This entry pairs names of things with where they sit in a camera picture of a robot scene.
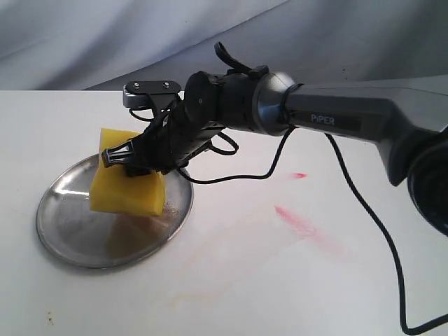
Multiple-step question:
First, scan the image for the grey fabric backdrop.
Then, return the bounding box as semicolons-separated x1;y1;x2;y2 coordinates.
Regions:
1;1;447;90

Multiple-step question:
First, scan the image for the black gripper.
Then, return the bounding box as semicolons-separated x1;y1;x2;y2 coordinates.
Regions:
101;102;224;177

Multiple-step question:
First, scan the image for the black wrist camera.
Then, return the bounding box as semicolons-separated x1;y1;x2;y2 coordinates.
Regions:
122;80;181;110

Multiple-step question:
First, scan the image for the round stainless steel plate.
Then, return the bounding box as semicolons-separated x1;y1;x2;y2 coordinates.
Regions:
36;155;194;269

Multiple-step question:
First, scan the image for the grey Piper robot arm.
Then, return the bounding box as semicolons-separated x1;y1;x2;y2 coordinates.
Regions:
101;66;447;234

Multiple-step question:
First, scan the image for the yellow sponge block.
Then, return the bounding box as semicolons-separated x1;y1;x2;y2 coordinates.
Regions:
89;127;167;216

